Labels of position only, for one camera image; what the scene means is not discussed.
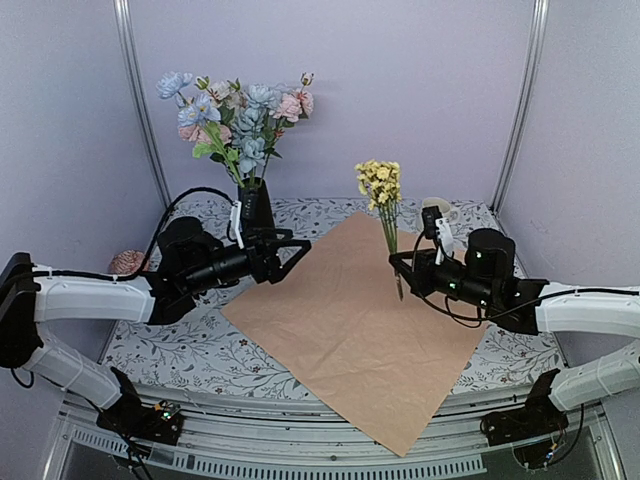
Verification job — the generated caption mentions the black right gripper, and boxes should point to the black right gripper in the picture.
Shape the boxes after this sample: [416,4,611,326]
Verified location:
[391,247,497,311]

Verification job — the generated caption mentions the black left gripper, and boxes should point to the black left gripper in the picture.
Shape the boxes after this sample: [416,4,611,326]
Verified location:
[185,226,313,296]

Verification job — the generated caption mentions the peach wrapping paper sheet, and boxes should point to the peach wrapping paper sheet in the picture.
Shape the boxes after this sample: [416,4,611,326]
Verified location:
[222,212,484,456]

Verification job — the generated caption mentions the light blue rose stem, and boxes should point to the light blue rose stem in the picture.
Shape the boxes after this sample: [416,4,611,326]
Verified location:
[228,84,283,187]

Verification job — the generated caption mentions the pink rose stem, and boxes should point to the pink rose stem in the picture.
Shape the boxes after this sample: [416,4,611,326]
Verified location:
[178,122,245,187]
[262,72,315,174]

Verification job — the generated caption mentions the blue hydrangea stem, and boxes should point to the blue hydrangea stem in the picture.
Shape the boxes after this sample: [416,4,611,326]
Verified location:
[177,92,246,189]

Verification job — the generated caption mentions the white rose stem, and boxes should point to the white rose stem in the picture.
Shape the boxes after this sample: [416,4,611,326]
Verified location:
[196,77,239,145]

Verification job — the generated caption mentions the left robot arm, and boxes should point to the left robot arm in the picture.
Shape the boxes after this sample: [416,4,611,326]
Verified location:
[1,216,311,434]

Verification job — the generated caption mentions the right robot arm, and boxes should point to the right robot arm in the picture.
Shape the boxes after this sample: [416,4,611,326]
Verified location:
[389,228,639,436]

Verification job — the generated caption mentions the black tall vase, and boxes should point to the black tall vase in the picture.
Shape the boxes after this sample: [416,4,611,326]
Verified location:
[237,177,275,231]

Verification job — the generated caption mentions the cream ceramic mug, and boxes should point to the cream ceramic mug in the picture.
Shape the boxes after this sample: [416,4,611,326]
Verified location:
[421,197,460,226]

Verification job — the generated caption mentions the floral patterned table mat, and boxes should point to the floral patterned table mat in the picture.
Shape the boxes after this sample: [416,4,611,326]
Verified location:
[103,197,565,402]

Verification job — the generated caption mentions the red patterned bowl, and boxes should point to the red patterned bowl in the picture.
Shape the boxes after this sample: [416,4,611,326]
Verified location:
[108,250,149,275]

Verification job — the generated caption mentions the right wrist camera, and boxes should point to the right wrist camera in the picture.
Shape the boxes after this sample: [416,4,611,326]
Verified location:
[421,206,454,265]

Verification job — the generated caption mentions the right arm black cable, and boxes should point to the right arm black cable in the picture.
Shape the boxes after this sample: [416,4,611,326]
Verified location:
[409,234,551,329]

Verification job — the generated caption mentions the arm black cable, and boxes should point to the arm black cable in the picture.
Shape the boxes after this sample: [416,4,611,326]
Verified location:
[409,234,551,329]
[9,186,241,284]

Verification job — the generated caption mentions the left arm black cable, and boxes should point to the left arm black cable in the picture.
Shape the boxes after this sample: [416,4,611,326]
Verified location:
[9,186,241,284]

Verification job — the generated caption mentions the aluminium frame rail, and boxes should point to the aluminium frame rail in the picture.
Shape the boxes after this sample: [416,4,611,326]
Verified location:
[44,386,626,479]

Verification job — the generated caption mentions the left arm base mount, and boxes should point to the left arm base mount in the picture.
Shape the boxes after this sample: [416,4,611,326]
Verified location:
[96,367,184,446]

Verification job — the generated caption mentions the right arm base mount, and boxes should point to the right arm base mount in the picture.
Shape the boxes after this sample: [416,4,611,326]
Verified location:
[480,369,585,471]

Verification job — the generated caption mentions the left aluminium post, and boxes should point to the left aluminium post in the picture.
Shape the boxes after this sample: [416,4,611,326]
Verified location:
[113,0,172,207]

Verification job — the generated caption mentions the aluminium post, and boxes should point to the aluminium post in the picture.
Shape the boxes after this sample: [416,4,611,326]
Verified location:
[113,0,172,207]
[490,0,550,217]

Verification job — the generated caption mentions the right aluminium post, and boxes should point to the right aluminium post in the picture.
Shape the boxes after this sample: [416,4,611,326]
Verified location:
[490,0,550,217]

